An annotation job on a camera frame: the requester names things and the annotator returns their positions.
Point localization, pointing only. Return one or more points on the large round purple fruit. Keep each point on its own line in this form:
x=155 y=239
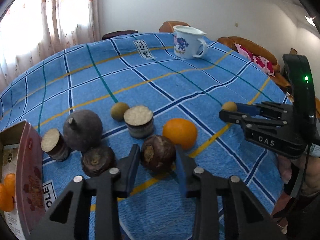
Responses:
x=82 y=130

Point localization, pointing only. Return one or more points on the ceiling light panel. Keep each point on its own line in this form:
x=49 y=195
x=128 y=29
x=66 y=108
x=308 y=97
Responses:
x=310 y=20

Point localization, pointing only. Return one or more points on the brown leather chair back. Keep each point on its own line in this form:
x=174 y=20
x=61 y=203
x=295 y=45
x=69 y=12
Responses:
x=168 y=26

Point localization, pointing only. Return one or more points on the dark brown water chestnut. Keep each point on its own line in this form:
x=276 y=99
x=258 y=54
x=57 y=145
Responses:
x=157 y=153

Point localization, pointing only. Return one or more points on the blue plaid tablecloth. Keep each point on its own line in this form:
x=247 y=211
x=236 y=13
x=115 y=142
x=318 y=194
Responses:
x=142 y=69

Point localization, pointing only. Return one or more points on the right hand holding gripper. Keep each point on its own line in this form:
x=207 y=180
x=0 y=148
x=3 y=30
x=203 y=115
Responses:
x=309 y=190

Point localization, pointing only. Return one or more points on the small longan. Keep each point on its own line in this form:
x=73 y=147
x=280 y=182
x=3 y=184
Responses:
x=229 y=106
x=118 y=109

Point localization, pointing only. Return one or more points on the flat dark water chestnut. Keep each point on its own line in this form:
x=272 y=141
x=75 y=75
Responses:
x=98 y=160

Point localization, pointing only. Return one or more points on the white enamel mug blue print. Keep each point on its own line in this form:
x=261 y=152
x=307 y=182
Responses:
x=189 y=42

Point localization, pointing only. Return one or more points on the pink floral cushion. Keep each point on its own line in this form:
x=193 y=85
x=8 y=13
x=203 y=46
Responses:
x=264 y=64

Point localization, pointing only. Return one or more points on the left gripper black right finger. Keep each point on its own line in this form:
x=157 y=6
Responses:
x=244 y=216

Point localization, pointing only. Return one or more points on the cut sugarcane piece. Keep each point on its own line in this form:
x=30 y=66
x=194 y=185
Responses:
x=139 y=121
x=54 y=145

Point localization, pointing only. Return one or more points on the sheer pink floral curtain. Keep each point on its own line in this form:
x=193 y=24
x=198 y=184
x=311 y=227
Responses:
x=33 y=30

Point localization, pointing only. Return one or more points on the orange in tin back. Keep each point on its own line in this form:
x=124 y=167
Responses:
x=9 y=183

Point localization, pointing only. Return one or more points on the paper leaflet in tin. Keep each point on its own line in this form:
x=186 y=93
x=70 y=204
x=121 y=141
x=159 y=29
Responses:
x=8 y=170

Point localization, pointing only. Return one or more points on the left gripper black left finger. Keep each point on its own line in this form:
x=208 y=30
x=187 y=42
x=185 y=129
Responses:
x=69 y=216

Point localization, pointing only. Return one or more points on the red metal tin box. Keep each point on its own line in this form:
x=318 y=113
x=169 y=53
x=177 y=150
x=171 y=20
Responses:
x=21 y=155

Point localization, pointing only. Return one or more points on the dark round stool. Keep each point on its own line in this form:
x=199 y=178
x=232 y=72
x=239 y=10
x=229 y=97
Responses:
x=118 y=33

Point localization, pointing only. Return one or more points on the orange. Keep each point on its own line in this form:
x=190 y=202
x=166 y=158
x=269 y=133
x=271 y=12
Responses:
x=181 y=132
x=9 y=183
x=6 y=200

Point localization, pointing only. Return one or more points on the brown leather sofa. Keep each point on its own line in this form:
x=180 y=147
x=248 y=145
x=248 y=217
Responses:
x=258 y=50

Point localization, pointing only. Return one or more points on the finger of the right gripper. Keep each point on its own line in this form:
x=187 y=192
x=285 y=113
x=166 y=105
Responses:
x=267 y=120
x=260 y=108

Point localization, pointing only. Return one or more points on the orange in tin front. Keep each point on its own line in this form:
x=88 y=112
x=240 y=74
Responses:
x=6 y=200

